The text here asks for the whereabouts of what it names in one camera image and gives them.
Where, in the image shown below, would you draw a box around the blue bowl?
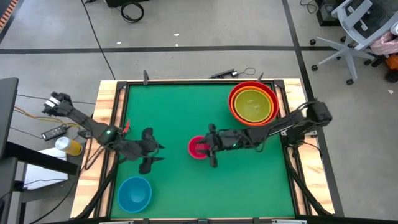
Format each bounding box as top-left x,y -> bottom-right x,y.
117,175 -> 153,215

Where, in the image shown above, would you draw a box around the black desk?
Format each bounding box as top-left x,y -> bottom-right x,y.
0,141 -> 79,224

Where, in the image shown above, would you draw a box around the black equipment box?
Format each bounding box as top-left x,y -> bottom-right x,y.
316,0 -> 343,27

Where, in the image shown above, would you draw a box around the yellow-green bowl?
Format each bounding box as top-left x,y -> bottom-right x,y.
234,88 -> 272,123

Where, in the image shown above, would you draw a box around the black table frame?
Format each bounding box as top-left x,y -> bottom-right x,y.
71,78 -> 346,224

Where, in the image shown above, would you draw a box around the yellow floor cable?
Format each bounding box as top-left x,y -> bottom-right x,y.
13,105 -> 81,129

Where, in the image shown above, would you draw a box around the green table mat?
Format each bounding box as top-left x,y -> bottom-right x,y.
109,83 -> 296,219

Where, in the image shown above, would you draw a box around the black power adapter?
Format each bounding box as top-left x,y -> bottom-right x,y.
40,124 -> 68,142

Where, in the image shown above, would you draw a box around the coiled black cable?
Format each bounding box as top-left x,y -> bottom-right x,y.
119,1 -> 146,24

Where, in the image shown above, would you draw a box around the black power strip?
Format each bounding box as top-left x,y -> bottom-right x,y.
210,68 -> 235,80

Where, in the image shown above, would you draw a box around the yellow bottle white cap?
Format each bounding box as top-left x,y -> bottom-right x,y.
55,136 -> 84,157

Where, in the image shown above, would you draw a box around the orange bowl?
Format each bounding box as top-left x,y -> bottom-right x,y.
230,85 -> 275,126

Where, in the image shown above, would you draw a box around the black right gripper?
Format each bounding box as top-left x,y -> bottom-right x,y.
198,123 -> 249,169

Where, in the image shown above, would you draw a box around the grey office chair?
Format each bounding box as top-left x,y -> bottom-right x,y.
310,0 -> 398,86

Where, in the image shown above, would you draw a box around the orange object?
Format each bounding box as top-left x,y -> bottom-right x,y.
384,53 -> 398,71

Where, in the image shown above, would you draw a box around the small pink-red bowl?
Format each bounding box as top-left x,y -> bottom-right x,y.
187,135 -> 213,161

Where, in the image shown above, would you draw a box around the black flat panel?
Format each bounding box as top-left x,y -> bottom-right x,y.
0,77 -> 20,160

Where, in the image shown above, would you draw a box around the white paper sheet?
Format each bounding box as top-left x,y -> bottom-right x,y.
22,147 -> 70,191

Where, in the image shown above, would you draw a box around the black floor cable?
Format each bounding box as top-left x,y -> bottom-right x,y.
80,0 -> 116,81

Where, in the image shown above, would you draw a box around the small black plug with cable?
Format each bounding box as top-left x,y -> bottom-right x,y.
231,67 -> 257,78

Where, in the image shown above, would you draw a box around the pink cloth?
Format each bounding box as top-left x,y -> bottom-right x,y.
369,30 -> 398,57

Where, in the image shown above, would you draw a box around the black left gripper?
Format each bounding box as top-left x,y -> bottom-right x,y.
119,127 -> 166,175

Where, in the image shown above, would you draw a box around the stacked orange yellow bowls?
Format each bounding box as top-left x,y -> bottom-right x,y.
228,81 -> 280,128

